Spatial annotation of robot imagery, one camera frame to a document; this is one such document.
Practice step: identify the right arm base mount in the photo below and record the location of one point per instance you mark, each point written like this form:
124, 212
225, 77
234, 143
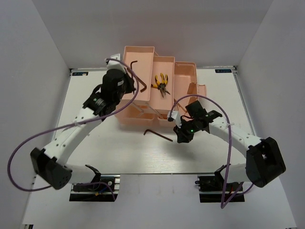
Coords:
210, 190

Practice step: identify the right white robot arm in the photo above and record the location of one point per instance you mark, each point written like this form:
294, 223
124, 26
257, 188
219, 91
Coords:
263, 159

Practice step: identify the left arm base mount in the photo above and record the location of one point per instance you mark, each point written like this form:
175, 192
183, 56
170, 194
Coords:
90, 185

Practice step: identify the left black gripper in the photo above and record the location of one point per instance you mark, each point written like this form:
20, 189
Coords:
130, 82

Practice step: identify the yellow side cutter pliers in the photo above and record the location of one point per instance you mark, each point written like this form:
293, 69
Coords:
157, 84

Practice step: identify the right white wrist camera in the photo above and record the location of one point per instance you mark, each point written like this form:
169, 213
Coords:
174, 116

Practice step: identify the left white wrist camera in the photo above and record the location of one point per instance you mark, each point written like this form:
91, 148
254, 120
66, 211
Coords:
114, 62

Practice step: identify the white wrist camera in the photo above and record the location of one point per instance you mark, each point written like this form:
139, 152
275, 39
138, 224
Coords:
174, 116
114, 62

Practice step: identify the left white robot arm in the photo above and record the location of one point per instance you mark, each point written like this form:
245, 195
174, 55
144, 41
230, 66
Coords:
50, 163

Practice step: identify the long hex key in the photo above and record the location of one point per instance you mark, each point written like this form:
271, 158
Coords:
157, 134
143, 84

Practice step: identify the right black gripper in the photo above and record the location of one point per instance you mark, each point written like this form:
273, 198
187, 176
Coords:
182, 137

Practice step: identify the pink plastic tool box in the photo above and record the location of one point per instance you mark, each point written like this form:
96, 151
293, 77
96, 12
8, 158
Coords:
170, 85

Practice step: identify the yellow needle nose pliers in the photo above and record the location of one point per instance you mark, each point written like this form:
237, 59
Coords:
164, 86

